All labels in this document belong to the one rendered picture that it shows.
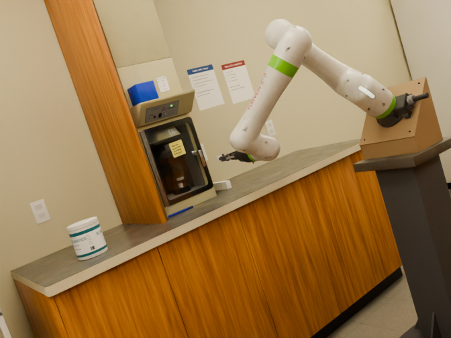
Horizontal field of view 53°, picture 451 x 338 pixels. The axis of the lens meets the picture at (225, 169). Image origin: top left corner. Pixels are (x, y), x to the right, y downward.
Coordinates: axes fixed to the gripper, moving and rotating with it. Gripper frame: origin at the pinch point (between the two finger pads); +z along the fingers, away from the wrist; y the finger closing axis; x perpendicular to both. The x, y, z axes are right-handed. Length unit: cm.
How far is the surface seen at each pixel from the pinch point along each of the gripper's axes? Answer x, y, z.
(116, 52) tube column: -64, 25, 22
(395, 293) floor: 112, -89, -7
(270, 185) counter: 20.5, -19.0, -7.2
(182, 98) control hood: -33.9, 2.9, 12.9
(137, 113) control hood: -32.4, 27.4, 16.3
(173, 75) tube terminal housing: -48, -2, 22
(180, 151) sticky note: -8.8, 8.1, 21.4
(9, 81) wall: -68, 66, 65
